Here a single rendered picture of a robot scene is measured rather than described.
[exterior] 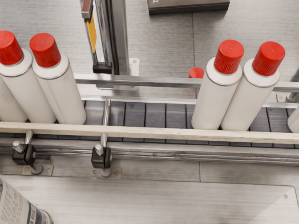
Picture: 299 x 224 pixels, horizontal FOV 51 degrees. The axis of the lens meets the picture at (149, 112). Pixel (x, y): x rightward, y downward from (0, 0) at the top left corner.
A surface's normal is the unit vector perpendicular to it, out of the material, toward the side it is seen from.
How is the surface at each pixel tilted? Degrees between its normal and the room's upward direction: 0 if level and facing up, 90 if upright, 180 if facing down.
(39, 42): 3
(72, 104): 90
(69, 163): 0
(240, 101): 90
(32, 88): 90
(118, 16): 90
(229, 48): 3
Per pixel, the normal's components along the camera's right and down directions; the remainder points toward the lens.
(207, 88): -0.85, 0.44
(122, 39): -0.04, 0.86
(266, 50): 0.05, -0.51
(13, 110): 0.63, 0.67
